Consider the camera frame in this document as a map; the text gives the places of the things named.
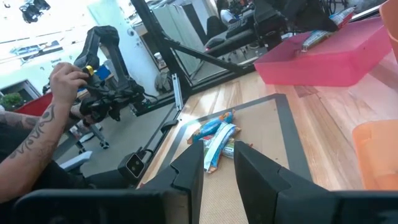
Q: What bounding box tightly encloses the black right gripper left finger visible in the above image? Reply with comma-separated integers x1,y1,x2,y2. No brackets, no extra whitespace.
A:
138,139,205,224

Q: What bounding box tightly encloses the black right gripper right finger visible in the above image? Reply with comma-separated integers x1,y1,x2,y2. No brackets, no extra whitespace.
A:
233,140,331,224

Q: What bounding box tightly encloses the blue white granola bar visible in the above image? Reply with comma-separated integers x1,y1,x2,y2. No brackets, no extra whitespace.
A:
300,6,356,53

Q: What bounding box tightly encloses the multicoloured granola bar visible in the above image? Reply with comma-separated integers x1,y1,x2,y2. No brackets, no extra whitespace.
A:
222,136,246,159

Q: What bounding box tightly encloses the blue orange-ended granola bar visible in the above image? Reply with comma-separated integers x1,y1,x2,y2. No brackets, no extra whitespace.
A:
186,109,236,144

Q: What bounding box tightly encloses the person's forearm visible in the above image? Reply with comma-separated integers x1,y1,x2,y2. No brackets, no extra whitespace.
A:
0,102,74,203

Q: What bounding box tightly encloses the clear mat with black border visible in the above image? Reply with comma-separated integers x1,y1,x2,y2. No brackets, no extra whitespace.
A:
161,93,313,224

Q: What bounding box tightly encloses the pink plastic bin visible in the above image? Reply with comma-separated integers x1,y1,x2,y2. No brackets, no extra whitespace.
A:
254,17,392,88

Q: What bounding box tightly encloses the dark background desk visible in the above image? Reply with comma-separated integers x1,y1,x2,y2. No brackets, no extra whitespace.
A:
205,26,261,60

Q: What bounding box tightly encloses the black office chair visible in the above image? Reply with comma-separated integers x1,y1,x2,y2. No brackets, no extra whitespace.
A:
206,15,229,41

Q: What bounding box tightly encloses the wheeled stand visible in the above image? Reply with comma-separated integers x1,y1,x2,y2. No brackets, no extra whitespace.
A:
67,123,110,155

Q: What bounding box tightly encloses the orange plastic lid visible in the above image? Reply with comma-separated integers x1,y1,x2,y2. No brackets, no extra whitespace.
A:
352,119,398,191

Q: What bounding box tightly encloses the white cabinet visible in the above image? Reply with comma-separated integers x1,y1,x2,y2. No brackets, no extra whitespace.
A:
152,2,206,72

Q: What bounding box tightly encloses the person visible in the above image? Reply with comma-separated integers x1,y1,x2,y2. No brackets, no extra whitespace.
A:
0,123,125,215

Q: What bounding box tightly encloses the red box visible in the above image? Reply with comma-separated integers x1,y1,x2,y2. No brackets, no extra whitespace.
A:
14,92,53,118

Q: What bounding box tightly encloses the green plant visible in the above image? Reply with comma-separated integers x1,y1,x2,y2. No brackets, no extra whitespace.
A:
0,92,24,112

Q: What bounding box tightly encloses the black hanging device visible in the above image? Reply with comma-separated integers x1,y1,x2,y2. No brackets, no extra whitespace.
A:
18,0,51,24

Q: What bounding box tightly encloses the black table-level camera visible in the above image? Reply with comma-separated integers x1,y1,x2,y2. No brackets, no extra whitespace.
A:
117,151,146,185

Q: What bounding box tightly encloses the silver metal bracket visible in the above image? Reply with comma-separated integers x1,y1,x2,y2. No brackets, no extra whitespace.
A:
172,73,184,112

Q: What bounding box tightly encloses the black aluminium table frame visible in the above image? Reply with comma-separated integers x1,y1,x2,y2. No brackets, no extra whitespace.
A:
130,0,259,187

